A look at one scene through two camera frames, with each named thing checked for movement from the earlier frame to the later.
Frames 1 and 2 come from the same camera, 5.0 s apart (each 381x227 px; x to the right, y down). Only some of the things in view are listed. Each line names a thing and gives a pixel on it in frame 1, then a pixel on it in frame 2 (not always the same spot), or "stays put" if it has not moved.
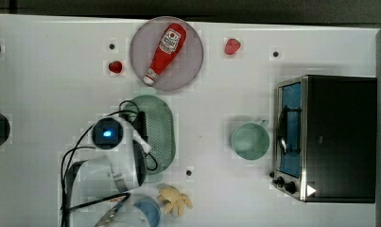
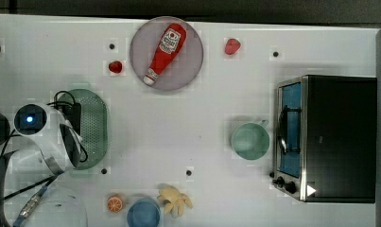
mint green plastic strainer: x=161 y=130 → x=94 y=127
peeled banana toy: x=174 y=201 stays put
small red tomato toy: x=115 y=66 stays put
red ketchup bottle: x=172 y=41 stays put
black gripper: x=140 y=125 → x=73 y=113
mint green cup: x=251 y=140 stays put
